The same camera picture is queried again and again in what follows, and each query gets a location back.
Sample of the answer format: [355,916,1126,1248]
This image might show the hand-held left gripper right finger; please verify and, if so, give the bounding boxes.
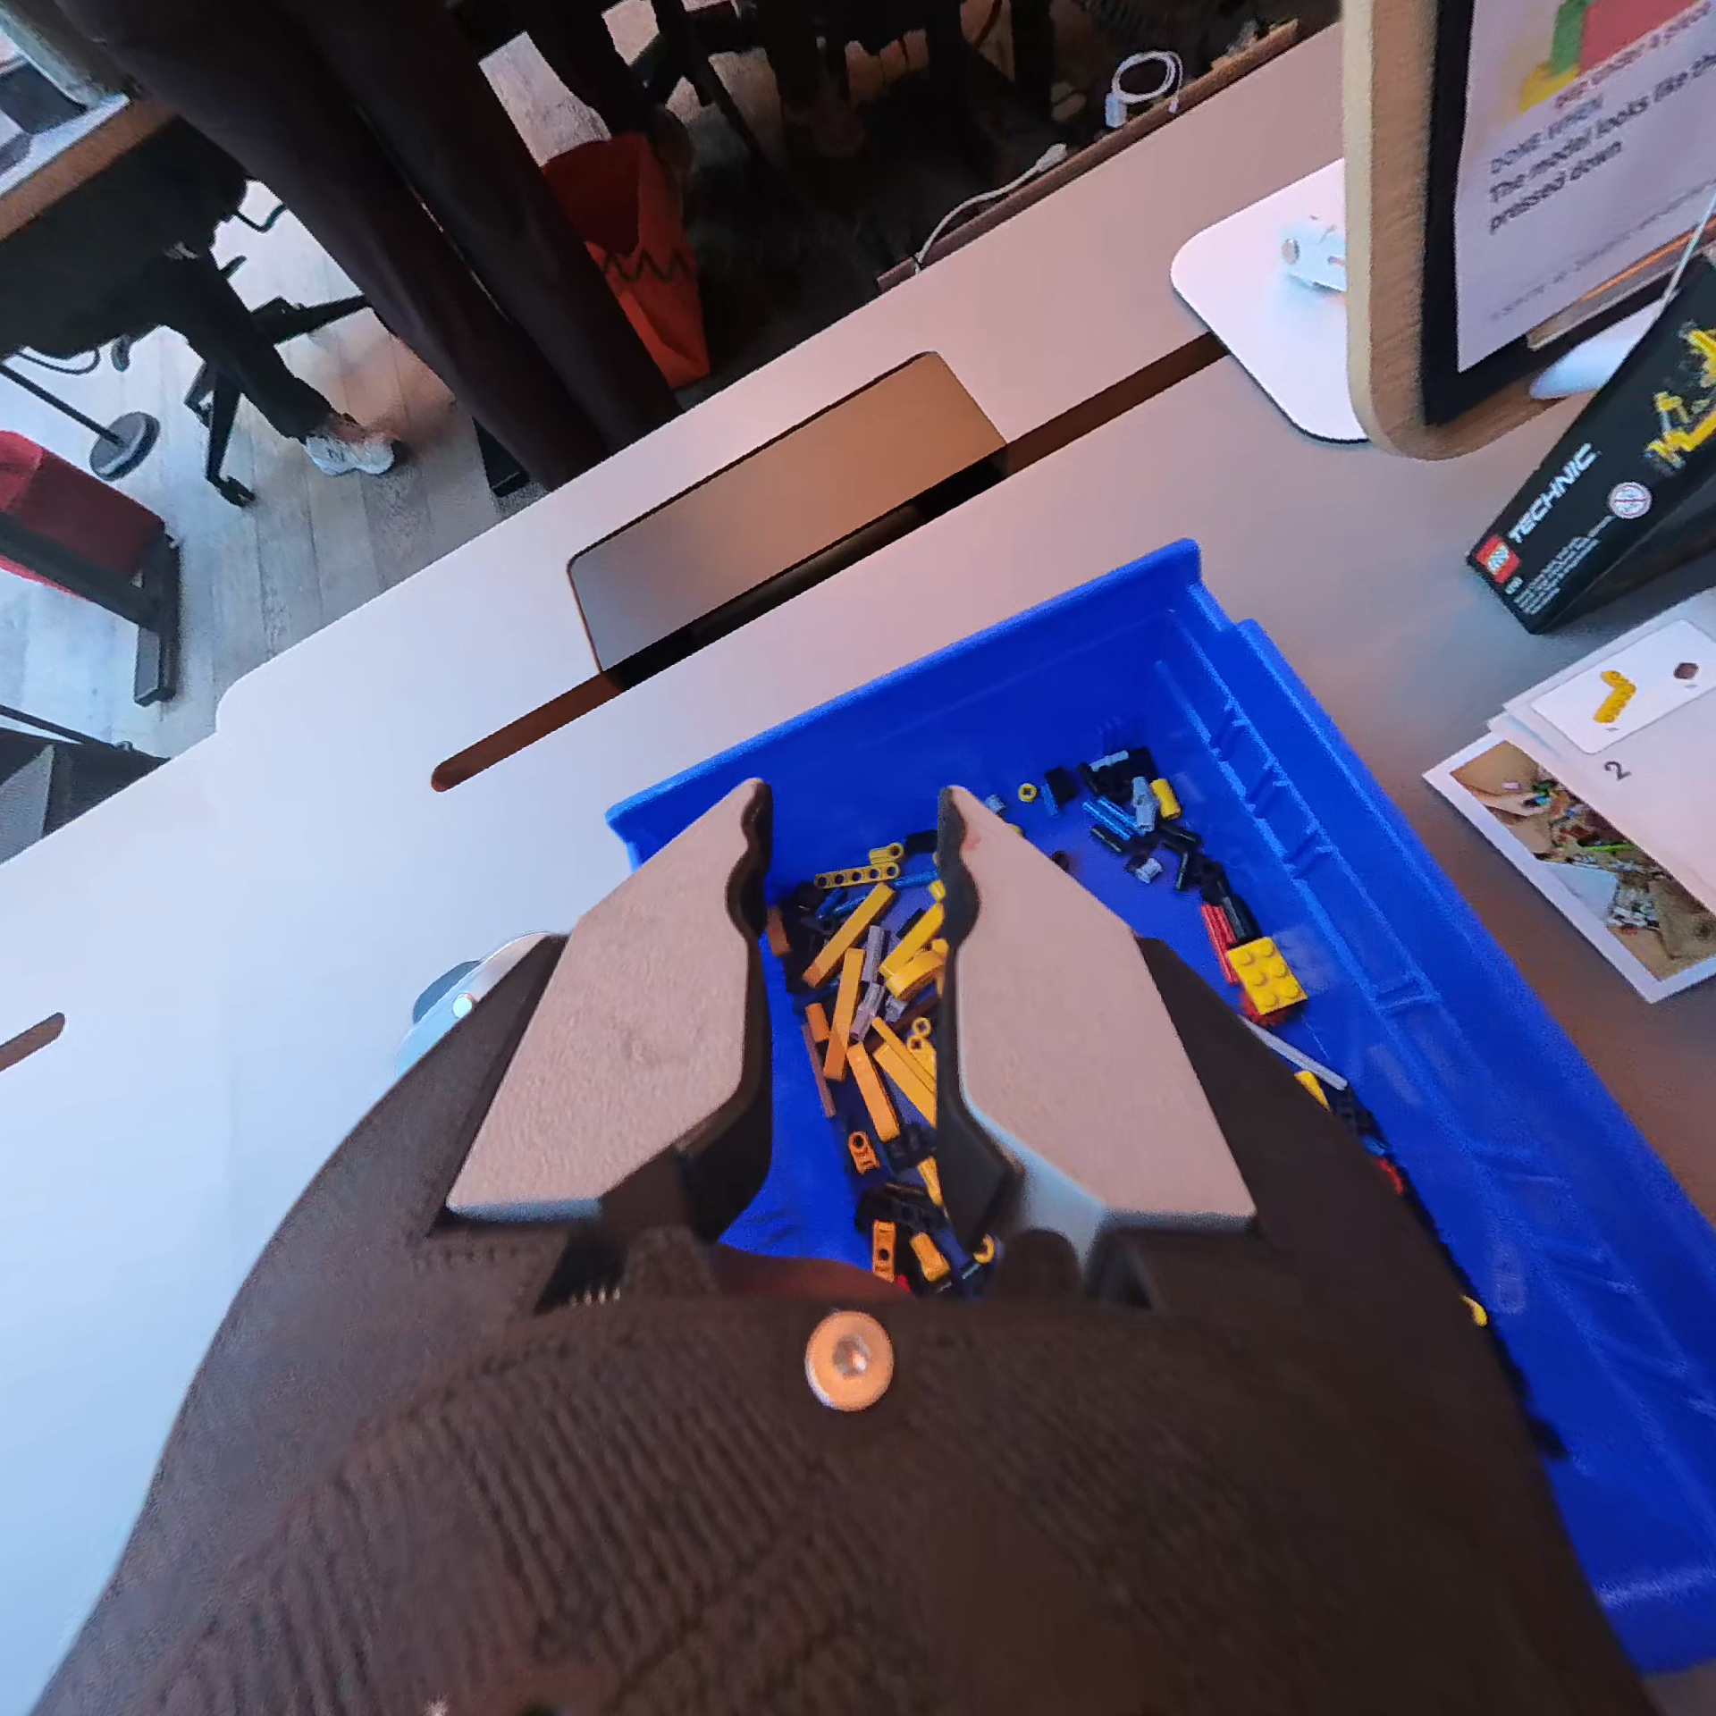
[933,783,1264,1283]

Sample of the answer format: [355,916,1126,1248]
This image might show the white printed paper sheet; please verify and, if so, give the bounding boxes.
[1455,0,1716,373]

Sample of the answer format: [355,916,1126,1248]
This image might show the blue plastic bin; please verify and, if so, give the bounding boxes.
[603,539,1716,1675]

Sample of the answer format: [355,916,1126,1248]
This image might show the white charger cable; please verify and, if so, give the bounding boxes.
[1105,51,1184,128]

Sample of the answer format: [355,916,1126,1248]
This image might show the yellow studded lego brick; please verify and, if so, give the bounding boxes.
[1223,935,1313,1027]

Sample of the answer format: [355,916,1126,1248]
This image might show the lego instruction booklet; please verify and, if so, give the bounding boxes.
[1424,622,1716,1003]

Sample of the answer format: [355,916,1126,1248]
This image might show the white instruction card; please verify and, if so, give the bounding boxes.
[1527,653,1716,753]

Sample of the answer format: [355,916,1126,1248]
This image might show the pile of small lego pieces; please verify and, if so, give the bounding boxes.
[772,741,1490,1328]

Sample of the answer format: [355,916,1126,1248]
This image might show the wood-framed monitor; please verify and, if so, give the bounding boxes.
[1341,0,1716,460]

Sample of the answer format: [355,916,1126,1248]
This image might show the wooden table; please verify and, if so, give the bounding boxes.
[0,90,182,241]

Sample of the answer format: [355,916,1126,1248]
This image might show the small grey round device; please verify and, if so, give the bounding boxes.
[397,930,556,1073]

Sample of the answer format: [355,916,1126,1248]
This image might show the grey desk cable flap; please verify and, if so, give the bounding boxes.
[566,352,1006,672]

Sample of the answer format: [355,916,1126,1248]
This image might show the red bench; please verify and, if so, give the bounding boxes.
[0,430,182,709]

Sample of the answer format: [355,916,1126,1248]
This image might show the white monitor stand base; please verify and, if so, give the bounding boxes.
[1170,156,1374,443]

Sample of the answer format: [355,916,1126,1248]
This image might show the black lego set box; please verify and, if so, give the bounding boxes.
[1466,256,1716,634]

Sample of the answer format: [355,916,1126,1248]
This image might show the black office chair base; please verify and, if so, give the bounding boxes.
[188,295,378,509]

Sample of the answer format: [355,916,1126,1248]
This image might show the dark brown furniture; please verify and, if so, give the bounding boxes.
[54,0,687,490]

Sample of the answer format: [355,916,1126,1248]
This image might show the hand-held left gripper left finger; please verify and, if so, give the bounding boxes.
[438,776,780,1228]

